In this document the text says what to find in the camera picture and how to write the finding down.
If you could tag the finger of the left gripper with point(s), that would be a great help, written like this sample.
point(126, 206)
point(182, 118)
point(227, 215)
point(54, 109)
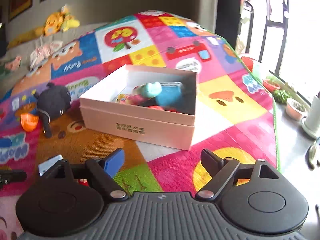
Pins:
point(12, 176)

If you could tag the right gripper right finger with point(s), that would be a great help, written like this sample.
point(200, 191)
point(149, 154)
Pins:
point(221, 172)

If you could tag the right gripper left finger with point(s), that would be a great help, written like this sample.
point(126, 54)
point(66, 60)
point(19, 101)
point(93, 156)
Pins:
point(101, 175)

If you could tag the orange plastic hat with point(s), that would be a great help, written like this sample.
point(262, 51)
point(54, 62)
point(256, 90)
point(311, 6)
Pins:
point(29, 121)

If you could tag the black plush toy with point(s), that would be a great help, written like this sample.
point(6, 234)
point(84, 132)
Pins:
point(52, 103)

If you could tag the pink small figurine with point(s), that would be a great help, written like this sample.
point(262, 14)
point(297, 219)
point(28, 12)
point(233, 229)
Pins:
point(140, 94)

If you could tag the red dress doll figurine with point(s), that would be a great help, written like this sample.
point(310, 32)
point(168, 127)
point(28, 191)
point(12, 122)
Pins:
point(157, 107)

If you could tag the colourful cartoon play mat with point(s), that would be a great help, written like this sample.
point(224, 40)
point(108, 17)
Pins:
point(234, 114)

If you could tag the pink small flower pot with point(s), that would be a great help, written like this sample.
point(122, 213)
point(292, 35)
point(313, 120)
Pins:
point(295, 110)

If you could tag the red flower pot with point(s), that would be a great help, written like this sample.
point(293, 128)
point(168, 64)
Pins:
point(270, 85)

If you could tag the white potted palm plant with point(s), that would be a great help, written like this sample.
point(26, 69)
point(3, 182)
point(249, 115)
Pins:
point(310, 123)

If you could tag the pink small plush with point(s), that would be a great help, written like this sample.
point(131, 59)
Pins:
point(14, 64)

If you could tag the white pink crumpled cloth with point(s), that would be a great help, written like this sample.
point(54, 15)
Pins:
point(43, 52)

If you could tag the yellow green plush toy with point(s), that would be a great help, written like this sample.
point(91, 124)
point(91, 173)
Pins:
point(69, 22)

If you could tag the yellow duck plush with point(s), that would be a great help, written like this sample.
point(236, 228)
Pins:
point(53, 24)

